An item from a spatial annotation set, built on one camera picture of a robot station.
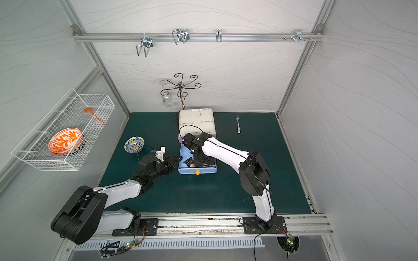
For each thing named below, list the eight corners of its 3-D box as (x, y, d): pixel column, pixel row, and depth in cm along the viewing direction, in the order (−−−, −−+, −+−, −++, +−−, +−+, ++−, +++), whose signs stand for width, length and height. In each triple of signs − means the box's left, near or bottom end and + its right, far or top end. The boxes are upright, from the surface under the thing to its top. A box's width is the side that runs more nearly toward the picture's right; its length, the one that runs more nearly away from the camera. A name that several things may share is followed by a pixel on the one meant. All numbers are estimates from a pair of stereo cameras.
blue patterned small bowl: (125, 153, 101) (122, 149, 97) (130, 140, 107) (127, 136, 104) (143, 153, 101) (140, 149, 97) (147, 140, 107) (145, 136, 104)
